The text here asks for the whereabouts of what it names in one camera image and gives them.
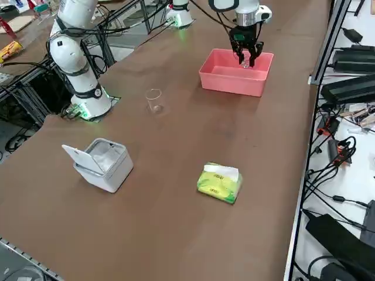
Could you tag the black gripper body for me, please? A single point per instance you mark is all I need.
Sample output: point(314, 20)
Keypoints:
point(246, 36)

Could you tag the small glass beaker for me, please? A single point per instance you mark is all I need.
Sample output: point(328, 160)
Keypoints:
point(245, 63)

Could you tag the white tissue sheet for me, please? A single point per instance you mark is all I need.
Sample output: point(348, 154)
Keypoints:
point(219, 169)

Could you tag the pink plastic container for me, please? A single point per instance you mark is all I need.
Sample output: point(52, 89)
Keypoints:
point(231, 83)

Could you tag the large glass beaker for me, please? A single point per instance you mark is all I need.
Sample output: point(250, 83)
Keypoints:
point(155, 102)

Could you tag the green tissue pack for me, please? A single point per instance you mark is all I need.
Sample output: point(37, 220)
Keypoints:
point(216, 187)

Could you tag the white bin with flip lid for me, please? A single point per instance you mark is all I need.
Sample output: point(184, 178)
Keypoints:
point(117, 172)

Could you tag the long black power brick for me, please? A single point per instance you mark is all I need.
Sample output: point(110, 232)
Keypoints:
point(348, 87)

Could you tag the small black power adapter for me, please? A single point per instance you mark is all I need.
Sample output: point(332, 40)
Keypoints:
point(353, 35)

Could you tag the orange and black connector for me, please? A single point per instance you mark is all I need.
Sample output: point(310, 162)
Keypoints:
point(329, 126)

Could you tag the wooden clips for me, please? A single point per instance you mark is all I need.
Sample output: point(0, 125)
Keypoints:
point(360, 115)

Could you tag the black device with orange plugs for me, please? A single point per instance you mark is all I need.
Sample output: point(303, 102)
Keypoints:
point(337, 152)

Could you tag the brown cardboard sheet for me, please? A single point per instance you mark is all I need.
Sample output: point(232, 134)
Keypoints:
point(20, 23)

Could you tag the yellow snack packet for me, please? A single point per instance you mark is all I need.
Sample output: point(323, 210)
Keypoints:
point(10, 51)

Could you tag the aluminium frame post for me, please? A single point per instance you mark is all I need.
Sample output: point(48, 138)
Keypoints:
point(331, 38)

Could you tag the aluminium rail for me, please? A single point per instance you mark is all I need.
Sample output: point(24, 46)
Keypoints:
point(26, 257)

